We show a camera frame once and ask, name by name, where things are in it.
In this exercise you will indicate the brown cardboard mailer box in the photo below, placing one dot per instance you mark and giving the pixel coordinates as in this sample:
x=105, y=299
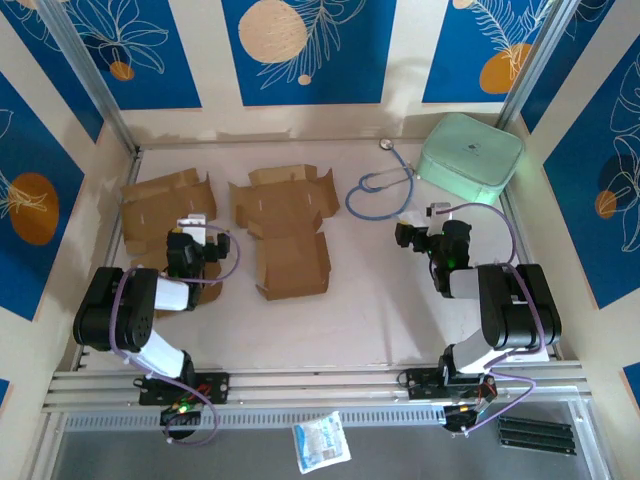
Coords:
x=292, y=260
x=150, y=215

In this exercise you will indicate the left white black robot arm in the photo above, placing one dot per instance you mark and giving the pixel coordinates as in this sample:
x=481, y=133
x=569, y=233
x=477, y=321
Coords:
x=120, y=310

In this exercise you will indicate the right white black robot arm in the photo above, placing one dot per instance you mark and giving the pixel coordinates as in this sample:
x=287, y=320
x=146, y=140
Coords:
x=520, y=310

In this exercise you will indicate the small clear plastic packet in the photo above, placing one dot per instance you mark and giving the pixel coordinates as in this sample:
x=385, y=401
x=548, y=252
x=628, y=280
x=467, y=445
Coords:
x=412, y=217

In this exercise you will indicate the mint green zip case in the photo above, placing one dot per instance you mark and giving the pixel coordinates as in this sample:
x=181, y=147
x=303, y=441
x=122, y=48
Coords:
x=470, y=155

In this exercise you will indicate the blue stethoscope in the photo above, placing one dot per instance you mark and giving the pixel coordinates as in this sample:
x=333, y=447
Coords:
x=385, y=144

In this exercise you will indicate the small black electronics board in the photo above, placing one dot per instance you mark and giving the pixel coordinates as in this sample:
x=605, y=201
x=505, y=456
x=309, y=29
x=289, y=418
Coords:
x=180, y=415
x=457, y=417

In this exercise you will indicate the black ridged block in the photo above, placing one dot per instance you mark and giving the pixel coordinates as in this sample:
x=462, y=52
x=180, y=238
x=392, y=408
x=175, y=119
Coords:
x=535, y=435

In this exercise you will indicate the blue white plastic packet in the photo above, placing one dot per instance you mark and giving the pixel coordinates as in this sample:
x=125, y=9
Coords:
x=320, y=440

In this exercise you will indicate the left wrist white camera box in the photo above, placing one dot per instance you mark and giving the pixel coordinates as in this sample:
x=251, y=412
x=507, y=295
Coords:
x=191, y=226

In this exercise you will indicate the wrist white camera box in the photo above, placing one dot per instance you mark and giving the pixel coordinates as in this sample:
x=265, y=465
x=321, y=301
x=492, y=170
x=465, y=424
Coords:
x=438, y=211
x=191, y=226

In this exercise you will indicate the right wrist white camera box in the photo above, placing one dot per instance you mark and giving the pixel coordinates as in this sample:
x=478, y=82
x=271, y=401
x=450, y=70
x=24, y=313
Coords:
x=438, y=211

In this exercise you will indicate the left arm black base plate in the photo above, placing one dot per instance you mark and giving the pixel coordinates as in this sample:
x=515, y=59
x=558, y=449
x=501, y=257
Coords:
x=215, y=387

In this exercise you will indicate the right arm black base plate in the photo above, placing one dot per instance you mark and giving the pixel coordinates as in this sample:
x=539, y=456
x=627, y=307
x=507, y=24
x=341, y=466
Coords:
x=420, y=385

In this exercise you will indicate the aluminium rail frame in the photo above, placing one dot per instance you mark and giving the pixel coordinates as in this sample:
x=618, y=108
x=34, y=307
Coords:
x=320, y=387

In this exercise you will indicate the aluminium corner post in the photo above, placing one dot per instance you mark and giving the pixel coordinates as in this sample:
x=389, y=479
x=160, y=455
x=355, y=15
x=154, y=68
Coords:
x=91, y=75
x=540, y=60

